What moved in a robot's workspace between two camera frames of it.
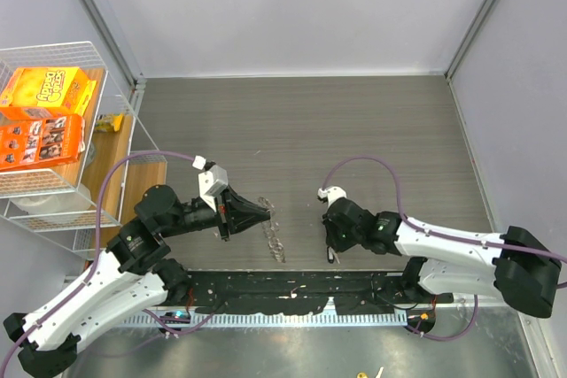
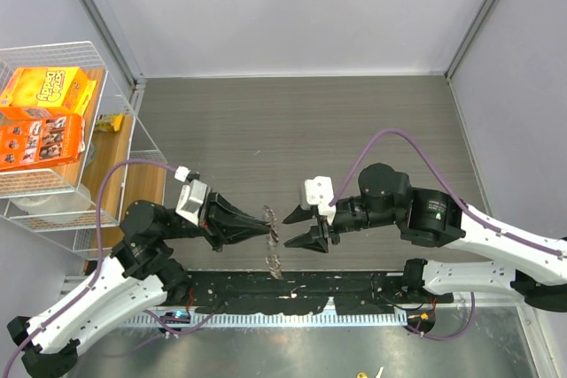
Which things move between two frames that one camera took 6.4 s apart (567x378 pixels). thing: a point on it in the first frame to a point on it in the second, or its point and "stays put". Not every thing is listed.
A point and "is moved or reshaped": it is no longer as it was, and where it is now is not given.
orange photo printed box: x=39 y=136 stays put
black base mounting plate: x=353 y=292 stays put
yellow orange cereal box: x=66 y=88 stays put
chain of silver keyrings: x=271 y=228 is moved or reshaped
